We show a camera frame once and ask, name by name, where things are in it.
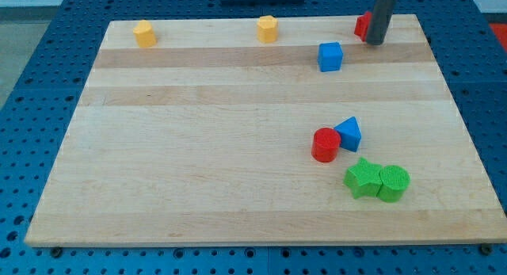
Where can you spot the red block behind rod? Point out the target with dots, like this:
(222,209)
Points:
(362,23)

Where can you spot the blue triangle block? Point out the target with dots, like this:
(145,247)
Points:
(350,134)

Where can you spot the green star block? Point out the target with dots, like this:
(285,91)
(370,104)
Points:
(363,178)

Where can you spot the yellow rounded block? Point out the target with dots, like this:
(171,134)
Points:
(144,34)

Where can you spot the yellow hexagon block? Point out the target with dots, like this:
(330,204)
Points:
(267,29)

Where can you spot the blue cube block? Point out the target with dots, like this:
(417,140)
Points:
(330,56)

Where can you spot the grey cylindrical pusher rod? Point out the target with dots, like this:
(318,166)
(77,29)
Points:
(379,24)

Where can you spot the red cylinder block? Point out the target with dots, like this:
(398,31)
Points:
(325,145)

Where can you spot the green cylinder block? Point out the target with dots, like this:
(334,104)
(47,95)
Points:
(395,181)

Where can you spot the wooden board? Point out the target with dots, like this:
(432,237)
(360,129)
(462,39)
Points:
(205,140)

